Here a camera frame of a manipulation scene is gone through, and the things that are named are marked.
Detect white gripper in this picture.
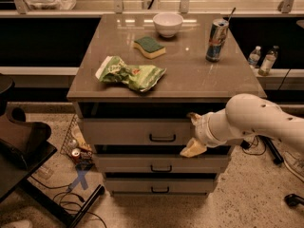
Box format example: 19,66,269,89
180,112,225,158

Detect grey top drawer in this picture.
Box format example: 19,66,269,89
78,118,195,146

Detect grey drawer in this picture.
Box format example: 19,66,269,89
93,154,230,173
78,118,195,146
104,179,217,194

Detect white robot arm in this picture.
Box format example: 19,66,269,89
180,94,304,158

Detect grey drawer cabinet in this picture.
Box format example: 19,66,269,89
67,14,264,183

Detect grey middle drawer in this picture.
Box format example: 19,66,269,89
93,154,230,173

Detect grey bottom drawer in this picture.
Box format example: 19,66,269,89
104,179,217,194

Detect green chip bag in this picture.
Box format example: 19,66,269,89
95,56,166,92

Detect black stand leg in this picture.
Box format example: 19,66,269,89
260,136,284,165

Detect green yellow sponge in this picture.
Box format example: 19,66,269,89
133,36,166,59

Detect small clear water bottle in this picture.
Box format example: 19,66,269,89
247,46,261,68

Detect clear bottle with green label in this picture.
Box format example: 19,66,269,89
257,46,279,76

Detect blue silver energy drink can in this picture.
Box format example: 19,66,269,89
206,19,229,62

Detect white bowl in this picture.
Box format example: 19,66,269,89
153,13,183,38

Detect black object on floor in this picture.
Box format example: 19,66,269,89
284,194,304,207

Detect red soda can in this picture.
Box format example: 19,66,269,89
71,148,81,163

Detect blue tape cross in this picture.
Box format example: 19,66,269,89
69,170,88,190

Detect black chair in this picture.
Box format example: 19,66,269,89
0,74,105,228

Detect wire basket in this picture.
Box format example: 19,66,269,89
60,115,92,163

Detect black floor cables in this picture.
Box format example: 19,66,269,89
29,174,108,228

